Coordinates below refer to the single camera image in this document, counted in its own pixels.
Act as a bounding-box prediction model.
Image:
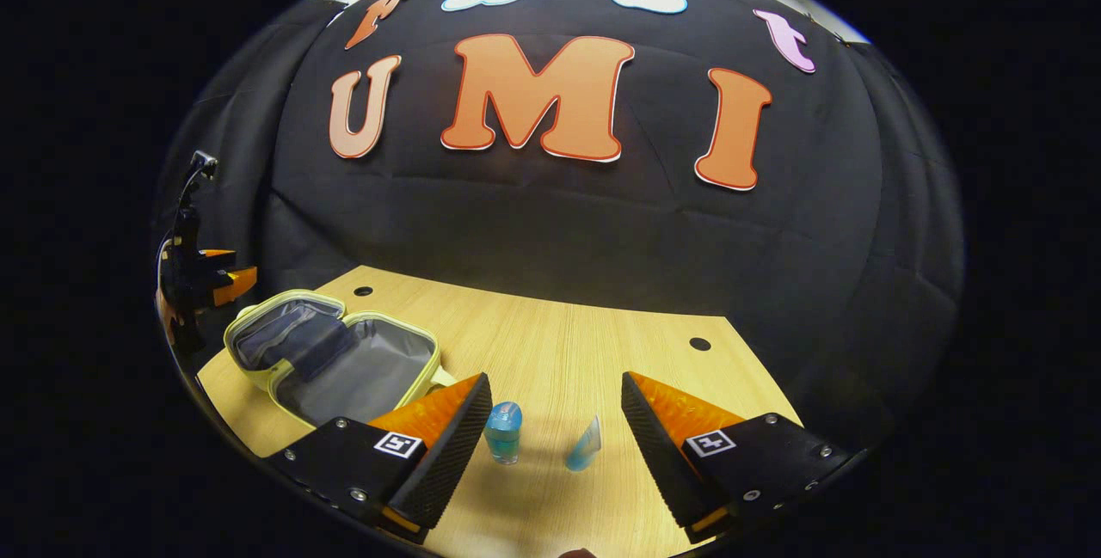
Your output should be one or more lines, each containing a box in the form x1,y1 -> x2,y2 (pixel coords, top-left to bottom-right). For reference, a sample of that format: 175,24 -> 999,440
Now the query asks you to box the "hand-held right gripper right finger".
621,371 -> 852,546

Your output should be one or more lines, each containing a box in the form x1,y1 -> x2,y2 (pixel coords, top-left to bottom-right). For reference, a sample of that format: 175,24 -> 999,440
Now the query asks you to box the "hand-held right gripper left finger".
262,371 -> 494,546

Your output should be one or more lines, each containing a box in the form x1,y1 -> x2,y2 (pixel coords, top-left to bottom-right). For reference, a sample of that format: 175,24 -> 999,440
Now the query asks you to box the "blue skin care bottle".
483,402 -> 523,465

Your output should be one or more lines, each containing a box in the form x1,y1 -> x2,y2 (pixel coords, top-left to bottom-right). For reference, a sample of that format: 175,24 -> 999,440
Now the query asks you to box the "white and blue tube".
565,415 -> 603,472

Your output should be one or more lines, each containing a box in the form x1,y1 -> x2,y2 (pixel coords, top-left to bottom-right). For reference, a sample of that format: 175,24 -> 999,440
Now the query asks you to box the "pale yellow suitcase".
224,289 -> 457,428

